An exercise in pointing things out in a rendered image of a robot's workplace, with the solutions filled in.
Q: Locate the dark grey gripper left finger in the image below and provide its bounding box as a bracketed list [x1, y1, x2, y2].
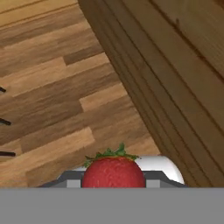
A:
[38, 170, 88, 188]

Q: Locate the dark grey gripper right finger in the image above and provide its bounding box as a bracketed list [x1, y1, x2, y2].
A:
[142, 171, 188, 188]

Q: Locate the red strawberry with green leaves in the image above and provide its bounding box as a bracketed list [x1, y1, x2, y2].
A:
[81, 142, 147, 188]

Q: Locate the white rounded object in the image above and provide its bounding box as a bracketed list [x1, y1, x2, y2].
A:
[133, 155, 186, 186]

